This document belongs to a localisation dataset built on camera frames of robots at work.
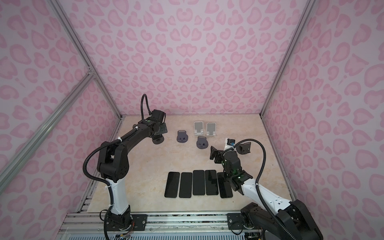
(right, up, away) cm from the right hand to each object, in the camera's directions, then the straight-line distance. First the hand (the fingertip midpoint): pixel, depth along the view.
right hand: (218, 146), depth 83 cm
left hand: (-37, +11, +14) cm, 41 cm away
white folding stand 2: (-2, +9, +24) cm, 26 cm away
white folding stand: (-11, +10, +24) cm, 28 cm away
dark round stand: (-38, +1, +21) cm, 44 cm away
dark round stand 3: (-8, 0, +16) cm, 18 cm away
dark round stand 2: (-22, +4, +21) cm, 31 cm away
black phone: (-11, -21, +2) cm, 24 cm away
